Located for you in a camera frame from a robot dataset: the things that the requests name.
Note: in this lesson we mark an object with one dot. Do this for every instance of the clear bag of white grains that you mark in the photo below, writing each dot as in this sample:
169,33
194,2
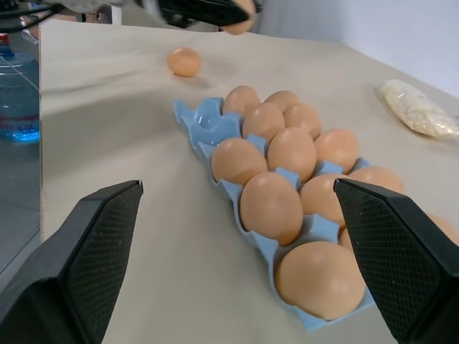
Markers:
412,107

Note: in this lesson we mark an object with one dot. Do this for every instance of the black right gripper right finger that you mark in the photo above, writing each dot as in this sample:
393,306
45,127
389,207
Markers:
405,265

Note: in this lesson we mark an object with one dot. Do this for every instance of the blue water jug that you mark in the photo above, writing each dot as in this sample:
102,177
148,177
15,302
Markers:
18,100

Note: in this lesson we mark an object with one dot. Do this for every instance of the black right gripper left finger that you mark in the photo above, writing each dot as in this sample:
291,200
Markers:
71,272

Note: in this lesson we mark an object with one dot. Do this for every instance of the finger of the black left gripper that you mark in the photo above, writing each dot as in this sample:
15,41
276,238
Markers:
204,12
259,6

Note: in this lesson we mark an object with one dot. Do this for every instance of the brown egg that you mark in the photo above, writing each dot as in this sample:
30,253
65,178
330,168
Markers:
337,150
283,98
380,177
319,281
184,61
238,161
263,122
305,120
291,154
321,199
270,208
347,239
240,28
240,100

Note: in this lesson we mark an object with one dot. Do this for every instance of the blue egg tray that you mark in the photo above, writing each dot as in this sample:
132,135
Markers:
229,129

